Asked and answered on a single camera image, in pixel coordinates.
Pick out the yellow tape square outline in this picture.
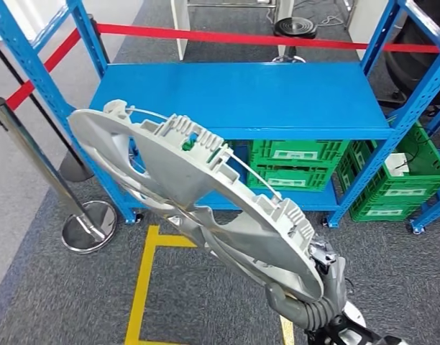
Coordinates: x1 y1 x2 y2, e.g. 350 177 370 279
125 225 296 345

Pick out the blue metal shelf rack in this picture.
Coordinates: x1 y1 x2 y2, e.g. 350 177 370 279
0 0 440 229
410 97 440 235

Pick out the small white box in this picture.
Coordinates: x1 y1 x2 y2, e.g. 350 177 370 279
384 152 410 178

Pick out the chrome ring base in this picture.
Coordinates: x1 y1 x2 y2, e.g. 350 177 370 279
271 55 307 64

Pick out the short red barrier belt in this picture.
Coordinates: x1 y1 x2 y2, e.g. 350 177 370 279
6 28 81 111

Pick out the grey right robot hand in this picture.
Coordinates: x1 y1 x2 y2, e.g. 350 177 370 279
265 238 347 319

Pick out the black rubber tyre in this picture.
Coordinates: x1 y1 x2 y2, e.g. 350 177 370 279
383 0 440 106

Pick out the long red barrier belt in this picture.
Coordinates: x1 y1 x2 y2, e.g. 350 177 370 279
97 22 440 54

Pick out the dark belt post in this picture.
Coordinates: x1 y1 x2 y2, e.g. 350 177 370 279
86 14 109 65

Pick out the chrome stanchion post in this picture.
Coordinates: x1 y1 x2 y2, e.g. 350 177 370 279
0 97 117 254

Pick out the grey plastic wheel cover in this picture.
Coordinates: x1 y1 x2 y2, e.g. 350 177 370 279
67 98 325 304

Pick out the large green plastic crate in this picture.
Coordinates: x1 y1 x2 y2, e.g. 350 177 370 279
336 121 440 203
349 190 440 224

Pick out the thin white floor cable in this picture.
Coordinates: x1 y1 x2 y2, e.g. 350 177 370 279
315 13 346 28

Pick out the black round ribbed disc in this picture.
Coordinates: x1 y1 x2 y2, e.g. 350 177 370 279
274 17 317 40

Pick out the white cabinet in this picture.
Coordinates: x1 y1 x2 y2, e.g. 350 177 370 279
348 0 388 47

